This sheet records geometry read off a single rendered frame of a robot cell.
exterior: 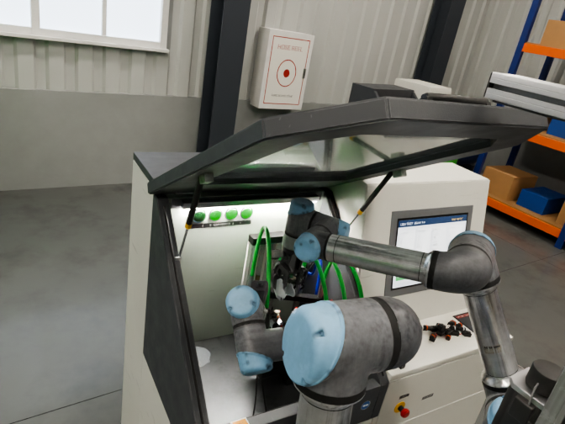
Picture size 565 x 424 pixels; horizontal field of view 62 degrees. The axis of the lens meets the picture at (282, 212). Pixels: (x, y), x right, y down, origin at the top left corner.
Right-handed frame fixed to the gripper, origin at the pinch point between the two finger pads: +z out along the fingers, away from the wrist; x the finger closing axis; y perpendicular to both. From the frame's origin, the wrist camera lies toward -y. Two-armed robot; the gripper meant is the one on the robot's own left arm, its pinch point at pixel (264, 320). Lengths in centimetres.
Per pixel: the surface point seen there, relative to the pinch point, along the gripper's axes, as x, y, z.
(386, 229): 40, -41, 29
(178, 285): -26.2, -9.3, -4.1
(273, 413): 1.9, 24.8, 15.7
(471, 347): 74, -3, 60
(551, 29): 282, -422, 326
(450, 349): 65, -1, 56
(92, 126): -228, -240, 239
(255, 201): -7.1, -43.5, 9.1
